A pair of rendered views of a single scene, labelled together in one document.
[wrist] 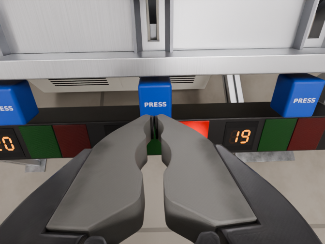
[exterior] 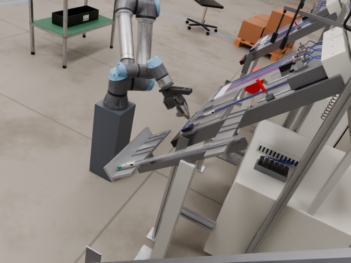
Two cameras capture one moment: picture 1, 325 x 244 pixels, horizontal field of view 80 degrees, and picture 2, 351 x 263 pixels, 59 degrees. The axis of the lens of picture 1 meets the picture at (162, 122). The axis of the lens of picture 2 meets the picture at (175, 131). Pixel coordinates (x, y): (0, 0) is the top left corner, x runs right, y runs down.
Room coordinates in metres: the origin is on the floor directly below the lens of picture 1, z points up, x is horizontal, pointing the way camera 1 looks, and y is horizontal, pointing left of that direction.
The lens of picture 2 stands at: (0.46, -1.33, 1.56)
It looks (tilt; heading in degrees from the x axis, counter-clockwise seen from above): 34 degrees down; 109
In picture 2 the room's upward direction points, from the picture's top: 15 degrees clockwise
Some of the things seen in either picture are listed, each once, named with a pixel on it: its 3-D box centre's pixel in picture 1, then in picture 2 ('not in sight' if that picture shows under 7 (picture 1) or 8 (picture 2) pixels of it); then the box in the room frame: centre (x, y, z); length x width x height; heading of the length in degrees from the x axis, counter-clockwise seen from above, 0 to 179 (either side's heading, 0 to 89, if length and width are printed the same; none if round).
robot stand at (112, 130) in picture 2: not in sight; (111, 139); (-0.44, 0.04, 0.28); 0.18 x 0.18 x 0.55; 3
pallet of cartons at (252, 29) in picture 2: not in sight; (271, 27); (-0.32, 4.28, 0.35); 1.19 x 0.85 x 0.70; 91
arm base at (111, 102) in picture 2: not in sight; (116, 96); (-0.44, 0.04, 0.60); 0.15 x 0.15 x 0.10
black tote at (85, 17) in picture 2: not in sight; (76, 15); (-1.96, 1.37, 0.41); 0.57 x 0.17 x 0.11; 94
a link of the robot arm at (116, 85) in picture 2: not in sight; (120, 79); (-0.43, 0.04, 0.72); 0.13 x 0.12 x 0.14; 47
